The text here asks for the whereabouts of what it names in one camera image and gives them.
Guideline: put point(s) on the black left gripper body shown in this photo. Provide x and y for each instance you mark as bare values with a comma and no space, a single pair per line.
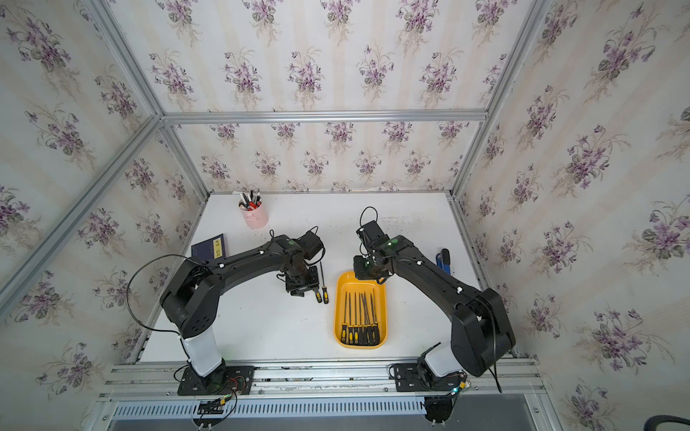
304,280

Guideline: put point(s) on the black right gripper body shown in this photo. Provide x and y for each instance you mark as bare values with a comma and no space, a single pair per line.
364,268

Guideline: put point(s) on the yellow plastic storage box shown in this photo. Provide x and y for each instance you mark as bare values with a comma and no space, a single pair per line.
348,283

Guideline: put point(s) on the file tool moved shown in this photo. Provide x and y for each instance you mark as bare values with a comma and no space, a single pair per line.
355,325
368,321
366,328
361,321
375,332

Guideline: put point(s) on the diagonal file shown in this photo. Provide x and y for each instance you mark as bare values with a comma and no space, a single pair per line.
345,320

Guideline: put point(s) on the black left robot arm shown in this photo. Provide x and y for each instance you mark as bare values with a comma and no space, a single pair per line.
191,299

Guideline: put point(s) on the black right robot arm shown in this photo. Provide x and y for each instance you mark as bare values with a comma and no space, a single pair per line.
481,332

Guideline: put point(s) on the pink pen cup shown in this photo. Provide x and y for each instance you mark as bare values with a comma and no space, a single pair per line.
255,218

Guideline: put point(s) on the dark blue notebook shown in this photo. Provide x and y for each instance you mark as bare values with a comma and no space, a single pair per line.
211,249

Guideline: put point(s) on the pens in cup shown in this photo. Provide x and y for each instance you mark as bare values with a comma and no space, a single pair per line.
250,200

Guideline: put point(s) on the blue object by right wall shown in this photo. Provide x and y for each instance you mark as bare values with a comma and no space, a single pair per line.
443,261

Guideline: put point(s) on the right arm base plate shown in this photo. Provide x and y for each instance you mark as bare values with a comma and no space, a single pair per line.
417,378

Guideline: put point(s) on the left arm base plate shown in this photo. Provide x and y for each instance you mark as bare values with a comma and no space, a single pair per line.
224,381

